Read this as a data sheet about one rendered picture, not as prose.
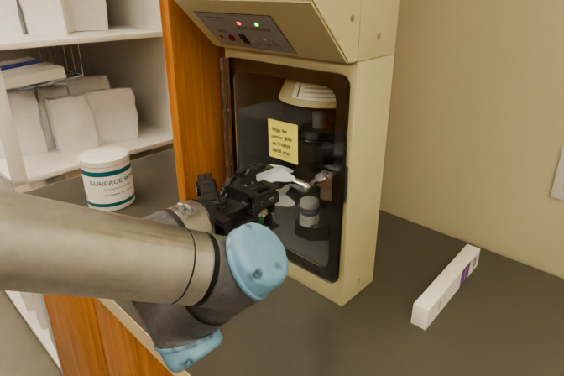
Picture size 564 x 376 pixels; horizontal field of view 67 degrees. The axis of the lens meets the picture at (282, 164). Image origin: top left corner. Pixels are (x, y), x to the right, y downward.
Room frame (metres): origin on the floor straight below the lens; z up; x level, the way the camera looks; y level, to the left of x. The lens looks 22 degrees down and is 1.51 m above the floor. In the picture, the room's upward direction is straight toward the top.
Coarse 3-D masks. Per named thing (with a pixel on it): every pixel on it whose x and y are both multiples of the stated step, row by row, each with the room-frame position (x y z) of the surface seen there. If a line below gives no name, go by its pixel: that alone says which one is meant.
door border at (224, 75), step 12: (228, 60) 0.86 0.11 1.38; (228, 72) 0.86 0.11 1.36; (228, 84) 0.87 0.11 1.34; (228, 96) 0.87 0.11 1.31; (228, 108) 0.87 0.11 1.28; (228, 120) 0.87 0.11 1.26; (228, 132) 0.87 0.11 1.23; (228, 144) 0.87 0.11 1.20; (228, 156) 0.87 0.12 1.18; (228, 168) 0.88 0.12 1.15
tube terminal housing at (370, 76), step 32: (384, 0) 0.71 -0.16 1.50; (384, 32) 0.72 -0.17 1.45; (288, 64) 0.77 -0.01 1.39; (320, 64) 0.72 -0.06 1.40; (352, 64) 0.68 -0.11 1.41; (384, 64) 0.73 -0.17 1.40; (352, 96) 0.67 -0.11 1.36; (384, 96) 0.73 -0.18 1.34; (352, 128) 0.67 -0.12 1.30; (384, 128) 0.74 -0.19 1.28; (352, 160) 0.67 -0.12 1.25; (352, 192) 0.68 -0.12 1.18; (352, 224) 0.68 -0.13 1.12; (352, 256) 0.69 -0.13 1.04; (320, 288) 0.71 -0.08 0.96; (352, 288) 0.69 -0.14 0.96
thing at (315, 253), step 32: (256, 64) 0.81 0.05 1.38; (256, 96) 0.81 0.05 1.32; (288, 96) 0.75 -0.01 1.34; (320, 96) 0.70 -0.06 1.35; (256, 128) 0.81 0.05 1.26; (320, 128) 0.70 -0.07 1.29; (256, 160) 0.81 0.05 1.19; (320, 160) 0.70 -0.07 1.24; (288, 192) 0.75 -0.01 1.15; (320, 192) 0.70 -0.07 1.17; (288, 224) 0.75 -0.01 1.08; (320, 224) 0.70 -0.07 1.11; (288, 256) 0.75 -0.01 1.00; (320, 256) 0.69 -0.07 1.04
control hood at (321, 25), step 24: (192, 0) 0.77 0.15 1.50; (216, 0) 0.72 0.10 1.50; (240, 0) 0.68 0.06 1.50; (264, 0) 0.65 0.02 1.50; (288, 0) 0.62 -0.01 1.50; (312, 0) 0.59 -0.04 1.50; (336, 0) 0.62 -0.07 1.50; (360, 0) 0.67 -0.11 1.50; (288, 24) 0.66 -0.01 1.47; (312, 24) 0.62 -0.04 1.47; (336, 24) 0.63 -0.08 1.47; (240, 48) 0.81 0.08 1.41; (312, 48) 0.67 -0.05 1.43; (336, 48) 0.64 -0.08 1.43
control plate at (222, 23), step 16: (208, 16) 0.78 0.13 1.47; (224, 16) 0.75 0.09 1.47; (240, 16) 0.72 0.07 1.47; (256, 16) 0.69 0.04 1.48; (224, 32) 0.80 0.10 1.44; (240, 32) 0.76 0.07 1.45; (256, 32) 0.73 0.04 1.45; (272, 32) 0.70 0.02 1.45; (256, 48) 0.78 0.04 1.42; (272, 48) 0.74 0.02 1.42; (288, 48) 0.71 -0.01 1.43
